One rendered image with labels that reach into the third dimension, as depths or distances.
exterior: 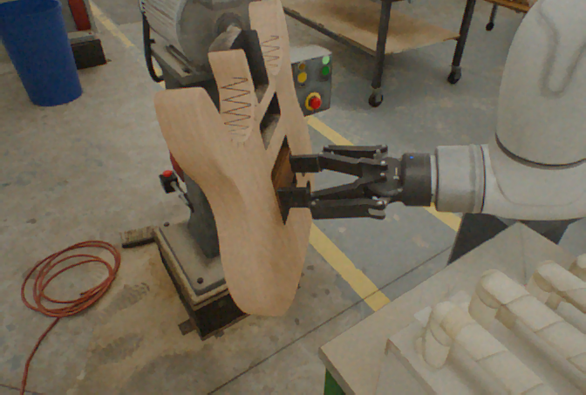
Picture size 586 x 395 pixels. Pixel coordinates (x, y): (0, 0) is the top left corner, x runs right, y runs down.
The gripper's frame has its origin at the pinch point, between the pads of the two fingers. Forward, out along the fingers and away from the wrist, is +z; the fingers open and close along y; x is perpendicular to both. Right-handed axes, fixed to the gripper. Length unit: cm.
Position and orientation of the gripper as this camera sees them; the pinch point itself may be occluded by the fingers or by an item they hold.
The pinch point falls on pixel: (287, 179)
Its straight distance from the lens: 61.8
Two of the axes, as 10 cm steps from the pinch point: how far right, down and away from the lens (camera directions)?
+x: -1.7, -7.7, -6.2
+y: 2.0, -6.4, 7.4
